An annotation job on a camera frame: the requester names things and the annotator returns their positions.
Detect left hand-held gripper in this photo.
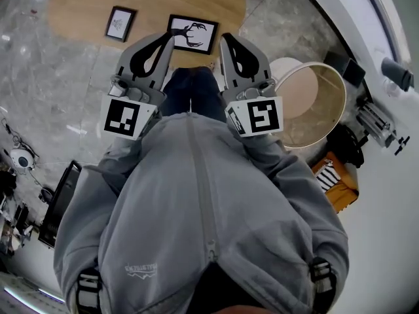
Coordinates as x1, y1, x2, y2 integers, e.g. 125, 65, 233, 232
100, 32, 173, 141

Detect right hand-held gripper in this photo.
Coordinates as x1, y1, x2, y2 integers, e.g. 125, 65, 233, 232
218, 33, 284, 139

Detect large black picture frame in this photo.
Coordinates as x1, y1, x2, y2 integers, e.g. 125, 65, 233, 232
166, 14, 219, 56

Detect person's left forearm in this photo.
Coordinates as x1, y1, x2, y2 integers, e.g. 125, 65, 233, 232
94, 132, 158, 189

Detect person's right forearm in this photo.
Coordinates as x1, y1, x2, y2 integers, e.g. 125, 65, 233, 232
242, 132, 315, 189

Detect person's dark blue trousers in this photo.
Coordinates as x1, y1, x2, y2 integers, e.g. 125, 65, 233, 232
160, 66, 227, 120

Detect round white wooden side table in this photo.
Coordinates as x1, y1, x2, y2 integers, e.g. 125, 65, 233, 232
268, 56, 348, 149

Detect black flat panel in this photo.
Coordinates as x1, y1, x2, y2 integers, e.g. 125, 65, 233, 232
322, 50, 367, 88

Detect white window ledge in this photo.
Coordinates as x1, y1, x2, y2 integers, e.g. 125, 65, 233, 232
291, 0, 419, 97

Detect black bag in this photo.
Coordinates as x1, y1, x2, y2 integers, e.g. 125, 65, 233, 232
327, 122, 366, 168

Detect black white striped cushion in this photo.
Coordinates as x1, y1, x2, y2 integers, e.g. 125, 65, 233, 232
314, 162, 341, 192

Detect person in white shirt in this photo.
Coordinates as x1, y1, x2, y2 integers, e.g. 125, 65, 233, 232
53, 111, 350, 314

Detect small white cup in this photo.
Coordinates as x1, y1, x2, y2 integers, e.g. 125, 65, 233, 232
383, 80, 402, 97

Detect white round device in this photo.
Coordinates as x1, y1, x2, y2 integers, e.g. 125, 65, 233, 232
9, 147, 36, 170

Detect grey cylindrical bin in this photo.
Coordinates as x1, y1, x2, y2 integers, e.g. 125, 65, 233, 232
381, 56, 415, 93

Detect orange armchair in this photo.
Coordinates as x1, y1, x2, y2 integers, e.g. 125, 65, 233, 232
310, 151, 360, 214

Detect black monitor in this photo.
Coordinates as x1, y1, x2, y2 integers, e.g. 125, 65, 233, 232
37, 160, 82, 250

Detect small black picture frame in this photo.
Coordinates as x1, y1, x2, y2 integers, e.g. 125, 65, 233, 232
104, 6, 137, 43

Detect black cable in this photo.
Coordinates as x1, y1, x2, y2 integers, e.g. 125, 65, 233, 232
1, 118, 26, 150

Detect grey black shoulder strap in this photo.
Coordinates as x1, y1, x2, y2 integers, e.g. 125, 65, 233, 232
309, 256, 338, 313
75, 268, 102, 314

